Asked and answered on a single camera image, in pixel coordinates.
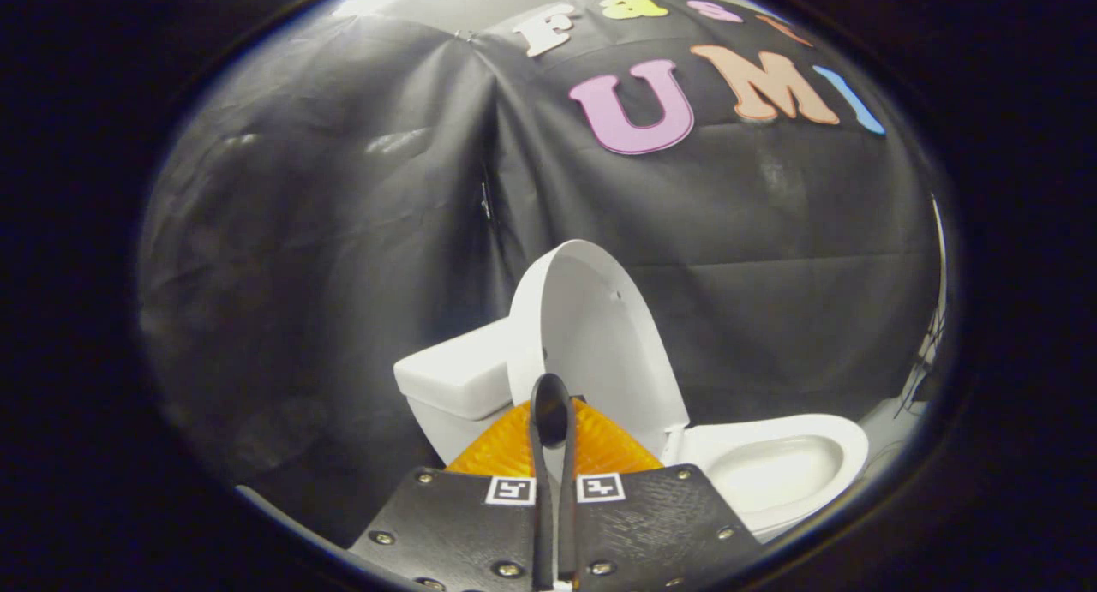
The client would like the white toilet lid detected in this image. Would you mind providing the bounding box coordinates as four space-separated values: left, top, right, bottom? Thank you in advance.
506 239 692 461

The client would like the white toilet tank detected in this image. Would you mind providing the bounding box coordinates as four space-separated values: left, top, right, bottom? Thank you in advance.
393 316 525 466

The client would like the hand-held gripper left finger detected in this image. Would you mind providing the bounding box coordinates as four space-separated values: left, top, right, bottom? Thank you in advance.
347 374 554 591

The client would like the black backdrop cloth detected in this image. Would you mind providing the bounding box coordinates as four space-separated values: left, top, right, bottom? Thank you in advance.
137 0 945 550

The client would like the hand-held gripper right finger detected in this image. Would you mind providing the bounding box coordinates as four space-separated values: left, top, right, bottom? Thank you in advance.
553 374 762 591

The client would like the black tripod stand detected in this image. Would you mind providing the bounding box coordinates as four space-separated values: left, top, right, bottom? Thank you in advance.
894 314 945 420

